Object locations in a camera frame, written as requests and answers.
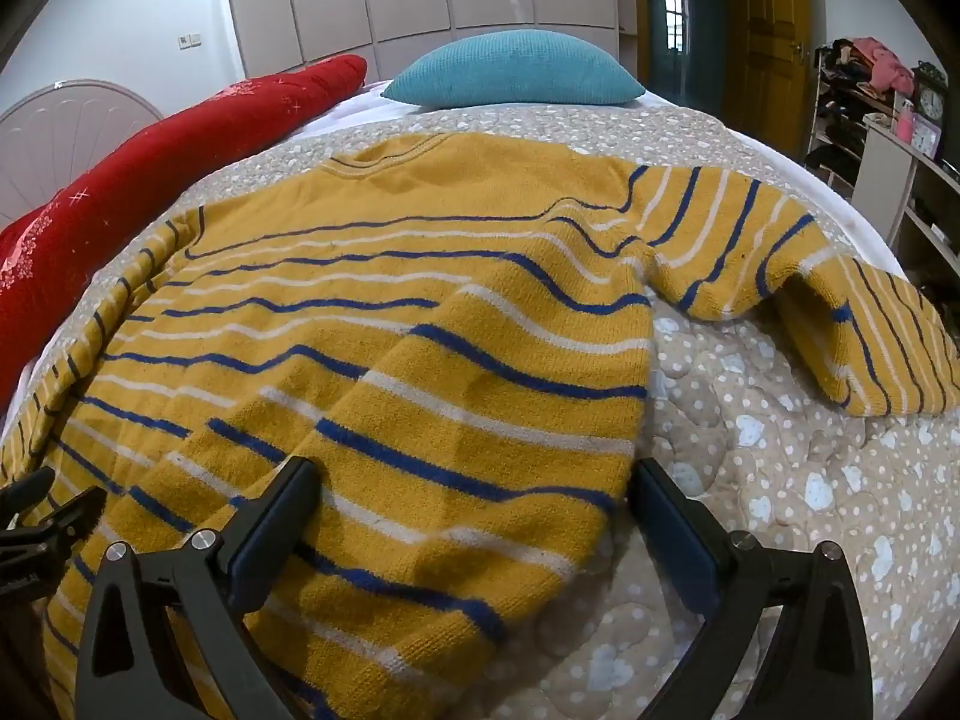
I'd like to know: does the white shelf unit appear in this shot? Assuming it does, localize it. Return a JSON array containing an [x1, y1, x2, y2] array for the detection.
[[851, 114, 960, 278]]

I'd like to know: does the beige dotted quilted bedspread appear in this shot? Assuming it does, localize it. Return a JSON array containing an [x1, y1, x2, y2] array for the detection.
[[0, 101, 960, 720]]

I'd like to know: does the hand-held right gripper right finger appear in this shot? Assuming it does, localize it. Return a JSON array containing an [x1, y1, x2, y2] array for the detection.
[[628, 456, 877, 720]]

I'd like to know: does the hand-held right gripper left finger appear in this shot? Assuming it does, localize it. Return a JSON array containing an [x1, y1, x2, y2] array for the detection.
[[75, 456, 323, 720]]

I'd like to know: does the dark green glass door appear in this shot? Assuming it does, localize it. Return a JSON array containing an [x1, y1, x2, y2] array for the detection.
[[643, 0, 728, 102]]

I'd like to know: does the teal pillow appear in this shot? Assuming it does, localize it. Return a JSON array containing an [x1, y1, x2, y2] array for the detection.
[[381, 28, 646, 107]]

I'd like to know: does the red quilt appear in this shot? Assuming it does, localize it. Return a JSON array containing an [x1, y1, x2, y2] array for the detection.
[[0, 55, 368, 410]]

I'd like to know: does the pink garment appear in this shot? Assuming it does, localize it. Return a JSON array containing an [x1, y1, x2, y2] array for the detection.
[[847, 36, 912, 95]]

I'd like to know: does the yellow wooden door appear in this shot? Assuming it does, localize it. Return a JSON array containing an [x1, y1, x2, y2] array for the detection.
[[724, 0, 815, 137]]

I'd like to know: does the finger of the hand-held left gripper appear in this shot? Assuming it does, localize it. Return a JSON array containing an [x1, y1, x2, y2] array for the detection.
[[0, 466, 58, 515], [0, 486, 108, 567]]

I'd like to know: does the white round headboard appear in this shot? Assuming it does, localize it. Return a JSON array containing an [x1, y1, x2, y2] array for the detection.
[[0, 79, 167, 222]]

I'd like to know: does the yellow striped knit sweater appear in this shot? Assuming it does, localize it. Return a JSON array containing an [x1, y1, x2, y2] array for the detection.
[[0, 133, 960, 720]]

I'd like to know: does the dark round clock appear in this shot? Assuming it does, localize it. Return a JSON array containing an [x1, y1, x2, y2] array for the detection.
[[913, 64, 947, 121]]

